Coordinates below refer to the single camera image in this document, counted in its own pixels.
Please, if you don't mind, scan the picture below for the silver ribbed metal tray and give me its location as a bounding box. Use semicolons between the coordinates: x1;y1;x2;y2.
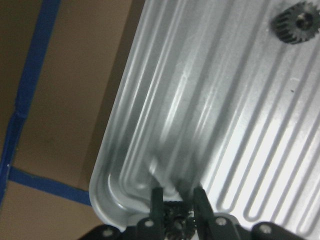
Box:
89;0;320;240

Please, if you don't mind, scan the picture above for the black bearing gear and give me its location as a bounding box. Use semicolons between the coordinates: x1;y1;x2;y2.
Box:
271;1;320;45
163;201;196;240

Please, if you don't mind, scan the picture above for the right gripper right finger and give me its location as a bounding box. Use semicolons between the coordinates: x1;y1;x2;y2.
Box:
193;187;238;240

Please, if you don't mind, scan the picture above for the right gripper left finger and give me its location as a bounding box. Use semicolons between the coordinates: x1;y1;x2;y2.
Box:
136;187;165;240

